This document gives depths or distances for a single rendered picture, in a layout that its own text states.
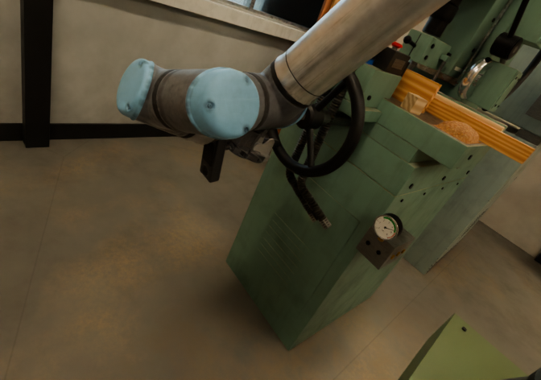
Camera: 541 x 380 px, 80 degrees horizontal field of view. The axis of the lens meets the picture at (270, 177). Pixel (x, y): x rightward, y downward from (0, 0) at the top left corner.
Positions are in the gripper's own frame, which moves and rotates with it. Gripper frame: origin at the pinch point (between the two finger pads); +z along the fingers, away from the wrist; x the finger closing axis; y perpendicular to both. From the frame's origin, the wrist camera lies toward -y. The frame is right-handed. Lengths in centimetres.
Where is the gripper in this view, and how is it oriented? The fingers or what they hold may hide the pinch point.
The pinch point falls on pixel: (263, 157)
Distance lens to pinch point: 77.3
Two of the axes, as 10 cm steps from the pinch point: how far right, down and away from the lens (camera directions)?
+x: -5.9, -5.9, 5.6
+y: 5.8, -7.9, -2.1
